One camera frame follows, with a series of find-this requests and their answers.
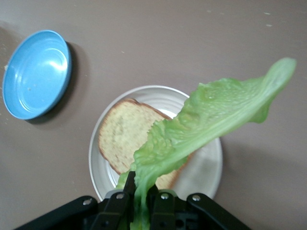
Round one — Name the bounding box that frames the beige round plate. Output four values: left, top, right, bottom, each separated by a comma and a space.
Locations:
88, 85, 224, 202

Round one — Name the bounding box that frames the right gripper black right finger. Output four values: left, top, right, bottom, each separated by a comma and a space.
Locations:
146, 185, 251, 230

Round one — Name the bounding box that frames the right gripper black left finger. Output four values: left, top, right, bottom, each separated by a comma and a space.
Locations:
14, 171, 136, 230

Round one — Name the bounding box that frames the green lettuce leaf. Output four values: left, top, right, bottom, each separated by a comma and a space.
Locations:
116, 57, 297, 230

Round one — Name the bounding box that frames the brown-crust bread slice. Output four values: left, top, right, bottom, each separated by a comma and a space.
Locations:
98, 98, 192, 190

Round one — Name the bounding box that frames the blue round plate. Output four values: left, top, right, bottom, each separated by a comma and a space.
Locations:
1, 29, 72, 120

